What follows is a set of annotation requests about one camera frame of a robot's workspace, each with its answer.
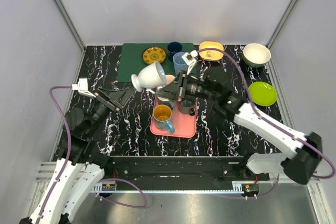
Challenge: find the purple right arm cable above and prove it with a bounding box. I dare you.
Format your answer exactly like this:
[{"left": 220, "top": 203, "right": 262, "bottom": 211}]
[{"left": 196, "top": 49, "right": 336, "bottom": 200}]

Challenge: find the white round bowl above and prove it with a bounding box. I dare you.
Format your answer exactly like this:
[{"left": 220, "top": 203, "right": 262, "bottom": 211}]
[{"left": 243, "top": 43, "right": 271, "bottom": 68}]

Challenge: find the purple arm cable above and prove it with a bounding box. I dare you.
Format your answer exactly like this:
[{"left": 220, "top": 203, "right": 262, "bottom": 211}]
[
  {"left": 196, "top": 49, "right": 336, "bottom": 200},
  {"left": 36, "top": 85, "right": 148, "bottom": 224}
]

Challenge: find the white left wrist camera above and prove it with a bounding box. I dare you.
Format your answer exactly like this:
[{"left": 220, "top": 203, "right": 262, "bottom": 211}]
[{"left": 71, "top": 78, "right": 96, "bottom": 98}]

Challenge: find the yellow patterned plate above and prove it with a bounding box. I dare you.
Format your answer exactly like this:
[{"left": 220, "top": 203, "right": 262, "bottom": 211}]
[{"left": 142, "top": 46, "right": 166, "bottom": 65}]

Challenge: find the pink and white mug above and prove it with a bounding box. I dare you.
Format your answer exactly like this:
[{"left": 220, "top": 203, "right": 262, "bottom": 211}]
[{"left": 166, "top": 74, "right": 175, "bottom": 84}]

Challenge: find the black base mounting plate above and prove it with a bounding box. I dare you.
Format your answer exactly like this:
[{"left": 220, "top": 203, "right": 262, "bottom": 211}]
[{"left": 106, "top": 156, "right": 269, "bottom": 193}]

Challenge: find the white grey mug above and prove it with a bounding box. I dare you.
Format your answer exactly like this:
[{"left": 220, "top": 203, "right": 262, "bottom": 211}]
[{"left": 157, "top": 97, "right": 175, "bottom": 110}]

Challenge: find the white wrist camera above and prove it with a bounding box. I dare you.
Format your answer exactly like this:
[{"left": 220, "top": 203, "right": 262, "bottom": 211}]
[
  {"left": 71, "top": 78, "right": 96, "bottom": 98},
  {"left": 182, "top": 50, "right": 198, "bottom": 75}
]

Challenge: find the dark green mat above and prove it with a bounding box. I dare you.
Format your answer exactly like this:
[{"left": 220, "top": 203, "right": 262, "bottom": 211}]
[{"left": 117, "top": 43, "right": 195, "bottom": 82}]

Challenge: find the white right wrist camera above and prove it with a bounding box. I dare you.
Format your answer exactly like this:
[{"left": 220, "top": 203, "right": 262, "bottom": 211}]
[{"left": 182, "top": 50, "right": 198, "bottom": 75}]

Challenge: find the light blue plastic cup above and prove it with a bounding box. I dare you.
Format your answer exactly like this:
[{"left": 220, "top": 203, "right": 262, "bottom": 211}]
[{"left": 173, "top": 52, "right": 188, "bottom": 76}]

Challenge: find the lime green plate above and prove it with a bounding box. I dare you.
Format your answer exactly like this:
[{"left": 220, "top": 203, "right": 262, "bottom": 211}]
[{"left": 248, "top": 81, "right": 277, "bottom": 106}]

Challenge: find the dark grey mug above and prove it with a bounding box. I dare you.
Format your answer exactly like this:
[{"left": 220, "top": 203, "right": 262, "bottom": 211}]
[{"left": 177, "top": 99, "right": 196, "bottom": 116}]

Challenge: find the yellow square bowl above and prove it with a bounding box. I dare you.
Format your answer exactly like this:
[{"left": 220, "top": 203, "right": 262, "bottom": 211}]
[{"left": 199, "top": 41, "right": 224, "bottom": 61}]

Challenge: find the light blue glazed mug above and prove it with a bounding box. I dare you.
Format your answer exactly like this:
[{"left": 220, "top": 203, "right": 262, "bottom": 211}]
[{"left": 153, "top": 104, "right": 175, "bottom": 133}]

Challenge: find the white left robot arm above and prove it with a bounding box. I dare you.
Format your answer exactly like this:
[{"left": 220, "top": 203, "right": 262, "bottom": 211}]
[{"left": 20, "top": 88, "right": 136, "bottom": 223}]

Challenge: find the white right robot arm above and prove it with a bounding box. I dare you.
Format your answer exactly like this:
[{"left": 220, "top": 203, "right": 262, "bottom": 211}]
[{"left": 155, "top": 67, "right": 322, "bottom": 185}]

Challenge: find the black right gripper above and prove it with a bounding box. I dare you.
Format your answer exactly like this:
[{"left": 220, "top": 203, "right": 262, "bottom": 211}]
[{"left": 155, "top": 69, "right": 218, "bottom": 102}]

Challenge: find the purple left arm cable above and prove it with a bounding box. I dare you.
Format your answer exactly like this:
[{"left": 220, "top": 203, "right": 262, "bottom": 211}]
[{"left": 36, "top": 85, "right": 148, "bottom": 224}]

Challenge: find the dark blue cup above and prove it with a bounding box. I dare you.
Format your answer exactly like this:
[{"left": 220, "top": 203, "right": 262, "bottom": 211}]
[{"left": 167, "top": 41, "right": 183, "bottom": 61}]

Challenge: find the pink plastic tray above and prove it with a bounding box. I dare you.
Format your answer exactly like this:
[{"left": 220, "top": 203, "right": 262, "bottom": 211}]
[{"left": 150, "top": 102, "right": 197, "bottom": 138}]

